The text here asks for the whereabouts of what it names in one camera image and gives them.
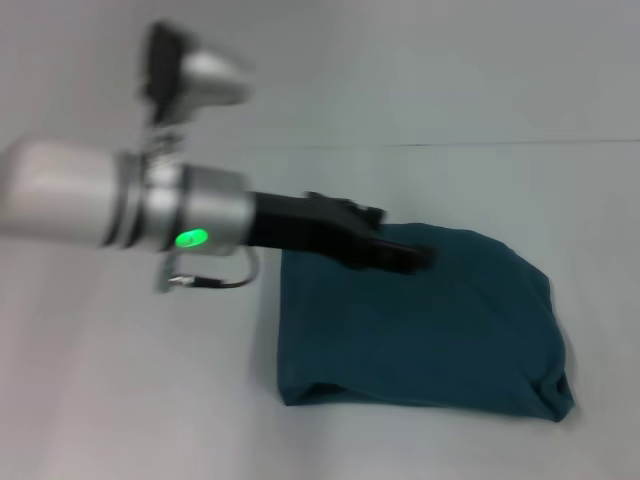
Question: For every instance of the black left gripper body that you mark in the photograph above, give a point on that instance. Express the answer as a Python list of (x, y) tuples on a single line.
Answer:
[(310, 225)]

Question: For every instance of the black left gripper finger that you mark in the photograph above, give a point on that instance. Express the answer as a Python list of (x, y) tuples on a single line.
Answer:
[(400, 255)]

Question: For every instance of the teal blue shirt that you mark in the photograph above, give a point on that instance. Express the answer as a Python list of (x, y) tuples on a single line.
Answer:
[(425, 320)]

